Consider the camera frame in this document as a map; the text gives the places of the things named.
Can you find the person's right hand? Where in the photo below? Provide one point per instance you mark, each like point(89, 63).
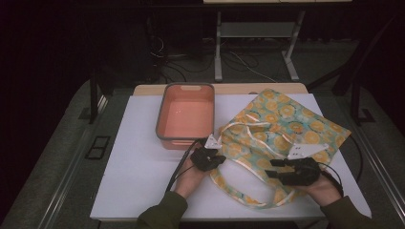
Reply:
point(323, 189)

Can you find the person's left hand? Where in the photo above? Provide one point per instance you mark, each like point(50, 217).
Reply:
point(188, 179)

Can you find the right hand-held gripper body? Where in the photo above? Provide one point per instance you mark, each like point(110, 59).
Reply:
point(301, 168)

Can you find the citrus print cloth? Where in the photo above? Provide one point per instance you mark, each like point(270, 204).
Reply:
point(280, 127)

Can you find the grey metal stand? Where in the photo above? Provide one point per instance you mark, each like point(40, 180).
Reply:
point(254, 35)

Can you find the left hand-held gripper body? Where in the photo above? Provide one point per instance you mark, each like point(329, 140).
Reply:
point(205, 156)

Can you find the orange plastic bin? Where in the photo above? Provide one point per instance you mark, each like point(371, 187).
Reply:
point(187, 114)

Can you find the dark metal stand post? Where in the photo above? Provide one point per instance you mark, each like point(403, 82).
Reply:
point(95, 95)
point(358, 89)

